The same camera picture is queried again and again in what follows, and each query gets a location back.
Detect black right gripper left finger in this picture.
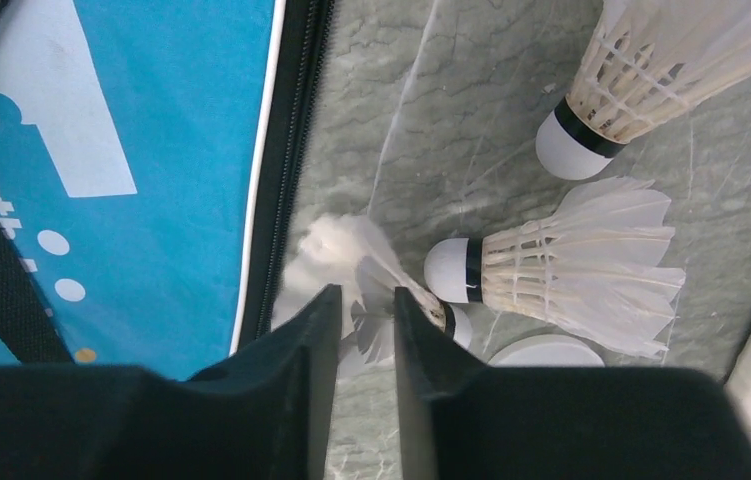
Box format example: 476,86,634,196
0,285,342,479

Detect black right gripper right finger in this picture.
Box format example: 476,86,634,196
394,288,751,479

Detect white round tube lid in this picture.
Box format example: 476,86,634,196
488,334,605,367

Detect white shuttlecock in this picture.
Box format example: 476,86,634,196
271,214,472,379
424,177,686,358
535,1,751,180

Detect blue racket bag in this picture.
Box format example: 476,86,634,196
0,1,334,380

